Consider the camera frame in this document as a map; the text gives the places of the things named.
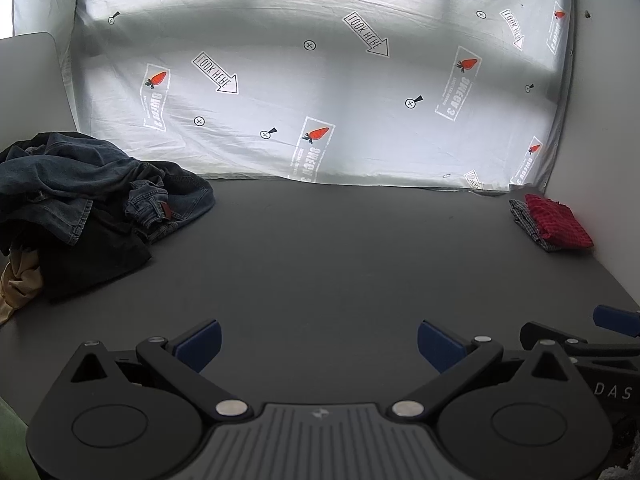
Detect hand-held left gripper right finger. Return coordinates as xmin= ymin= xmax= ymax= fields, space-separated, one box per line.
xmin=391 ymin=319 xmax=575 ymax=419

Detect green cloth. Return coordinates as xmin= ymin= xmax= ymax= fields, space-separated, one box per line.
xmin=0 ymin=396 xmax=39 ymax=480

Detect red checked folded cloth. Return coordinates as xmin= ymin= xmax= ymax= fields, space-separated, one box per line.
xmin=523 ymin=193 xmax=595 ymax=251

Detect blue denim jeans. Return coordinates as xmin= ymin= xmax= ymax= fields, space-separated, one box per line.
xmin=0 ymin=131 xmax=217 ymax=256

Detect grey plaid folded cloth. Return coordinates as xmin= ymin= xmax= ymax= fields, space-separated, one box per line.
xmin=509 ymin=198 xmax=559 ymax=253

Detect beige garment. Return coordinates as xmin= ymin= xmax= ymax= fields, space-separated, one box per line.
xmin=0 ymin=246 xmax=47 ymax=327

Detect black garment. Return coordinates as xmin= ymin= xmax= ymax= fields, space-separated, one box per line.
xmin=37 ymin=204 xmax=153 ymax=305

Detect white panel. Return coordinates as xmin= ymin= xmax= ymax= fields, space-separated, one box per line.
xmin=0 ymin=31 xmax=79 ymax=155

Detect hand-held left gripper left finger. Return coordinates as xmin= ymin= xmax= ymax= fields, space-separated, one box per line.
xmin=68 ymin=318 xmax=251 ymax=419

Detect white printed sheet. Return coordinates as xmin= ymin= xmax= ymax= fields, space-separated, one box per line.
xmin=12 ymin=0 xmax=576 ymax=196

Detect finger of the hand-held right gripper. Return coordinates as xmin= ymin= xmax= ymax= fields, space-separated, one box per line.
xmin=519 ymin=322 xmax=593 ymax=357
xmin=592 ymin=304 xmax=640 ymax=339

